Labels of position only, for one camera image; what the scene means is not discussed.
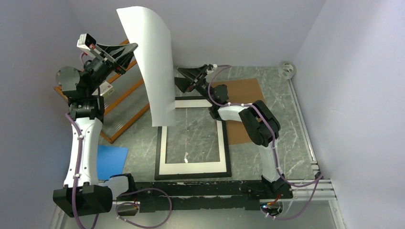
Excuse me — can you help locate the brown backing board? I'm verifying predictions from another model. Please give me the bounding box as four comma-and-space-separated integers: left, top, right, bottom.
213, 79, 266, 145

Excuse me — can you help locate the blue paper sheet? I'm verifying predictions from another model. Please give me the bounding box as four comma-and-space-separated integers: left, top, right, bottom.
97, 145, 128, 180

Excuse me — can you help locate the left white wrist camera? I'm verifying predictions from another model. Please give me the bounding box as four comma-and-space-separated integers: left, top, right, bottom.
76, 33, 95, 58

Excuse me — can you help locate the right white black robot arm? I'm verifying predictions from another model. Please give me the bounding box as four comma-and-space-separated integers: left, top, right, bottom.
175, 64, 287, 198

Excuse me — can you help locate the sunflower photo print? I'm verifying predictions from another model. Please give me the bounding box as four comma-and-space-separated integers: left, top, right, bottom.
117, 6, 176, 126

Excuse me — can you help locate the black picture frame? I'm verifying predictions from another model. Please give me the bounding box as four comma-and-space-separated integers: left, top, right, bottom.
154, 95, 232, 181

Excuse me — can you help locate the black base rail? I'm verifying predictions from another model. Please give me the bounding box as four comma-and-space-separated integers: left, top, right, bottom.
115, 180, 293, 213

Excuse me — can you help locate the orange wooden rack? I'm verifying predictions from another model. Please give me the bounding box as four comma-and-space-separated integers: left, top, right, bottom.
53, 39, 149, 144

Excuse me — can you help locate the white mat board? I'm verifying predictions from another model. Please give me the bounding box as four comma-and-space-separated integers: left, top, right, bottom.
158, 98, 228, 176

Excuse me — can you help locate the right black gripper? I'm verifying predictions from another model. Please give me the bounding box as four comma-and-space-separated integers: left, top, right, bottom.
171, 65, 216, 105

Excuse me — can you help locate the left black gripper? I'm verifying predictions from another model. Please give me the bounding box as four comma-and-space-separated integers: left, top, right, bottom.
83, 42, 139, 95

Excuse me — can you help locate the white red small box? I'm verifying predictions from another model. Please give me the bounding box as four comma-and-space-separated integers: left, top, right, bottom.
99, 81, 114, 97

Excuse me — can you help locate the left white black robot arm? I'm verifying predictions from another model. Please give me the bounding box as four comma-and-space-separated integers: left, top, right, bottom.
53, 42, 137, 218

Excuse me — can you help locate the clear tape roll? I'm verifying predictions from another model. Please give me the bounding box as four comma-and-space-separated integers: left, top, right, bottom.
277, 61, 297, 80

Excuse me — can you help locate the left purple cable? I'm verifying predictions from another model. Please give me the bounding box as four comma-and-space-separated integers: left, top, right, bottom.
64, 52, 173, 229

